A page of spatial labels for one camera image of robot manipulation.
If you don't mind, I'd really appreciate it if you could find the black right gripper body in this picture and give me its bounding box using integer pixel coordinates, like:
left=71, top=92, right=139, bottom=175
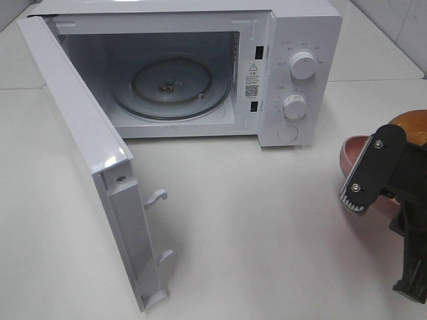
left=386, top=142, right=426, bottom=233

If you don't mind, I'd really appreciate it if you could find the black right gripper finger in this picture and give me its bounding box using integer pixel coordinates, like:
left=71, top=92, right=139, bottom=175
left=393, top=202, right=426, bottom=296

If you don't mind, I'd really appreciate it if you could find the burger with cheese and lettuce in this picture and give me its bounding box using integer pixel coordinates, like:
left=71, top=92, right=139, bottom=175
left=389, top=109, right=427, bottom=146

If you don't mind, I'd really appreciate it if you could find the pink speckled plate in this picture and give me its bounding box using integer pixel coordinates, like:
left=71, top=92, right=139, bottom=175
left=340, top=135, right=400, bottom=220

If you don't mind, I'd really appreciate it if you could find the white microwave knob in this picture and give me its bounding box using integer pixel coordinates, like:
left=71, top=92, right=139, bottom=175
left=282, top=94, right=308, bottom=120
left=289, top=51, right=316, bottom=80

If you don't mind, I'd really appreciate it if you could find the white microwave door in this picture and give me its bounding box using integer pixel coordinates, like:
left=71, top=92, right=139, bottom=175
left=18, top=16, right=174, bottom=312

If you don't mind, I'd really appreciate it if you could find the white microwave oven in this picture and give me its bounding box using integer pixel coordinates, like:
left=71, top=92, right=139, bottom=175
left=26, top=1, right=342, bottom=147

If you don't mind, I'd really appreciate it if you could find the glass microwave turntable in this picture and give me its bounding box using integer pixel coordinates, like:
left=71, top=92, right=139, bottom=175
left=111, top=53, right=232, bottom=121

